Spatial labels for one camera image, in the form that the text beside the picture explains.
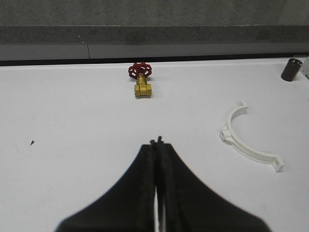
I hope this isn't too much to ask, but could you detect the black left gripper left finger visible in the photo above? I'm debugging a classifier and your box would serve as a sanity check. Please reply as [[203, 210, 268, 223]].
[[56, 141, 155, 232]]

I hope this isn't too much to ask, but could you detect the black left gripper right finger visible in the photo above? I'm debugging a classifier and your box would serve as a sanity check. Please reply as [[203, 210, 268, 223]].
[[156, 138, 270, 232]]

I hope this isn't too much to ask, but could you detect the white half pipe clamp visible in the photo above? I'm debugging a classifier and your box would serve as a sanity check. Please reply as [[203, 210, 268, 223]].
[[219, 100, 285, 173]]

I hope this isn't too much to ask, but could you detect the brass valve red handwheel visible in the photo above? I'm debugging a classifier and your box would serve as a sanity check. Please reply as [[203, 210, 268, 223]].
[[128, 62, 152, 98]]

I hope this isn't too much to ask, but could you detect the black cylindrical capacitor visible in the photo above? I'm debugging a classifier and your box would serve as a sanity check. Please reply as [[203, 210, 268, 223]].
[[281, 58, 303, 82]]

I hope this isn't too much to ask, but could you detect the grey stone countertop ledge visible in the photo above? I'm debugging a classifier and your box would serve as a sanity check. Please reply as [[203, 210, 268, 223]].
[[0, 0, 309, 60]]

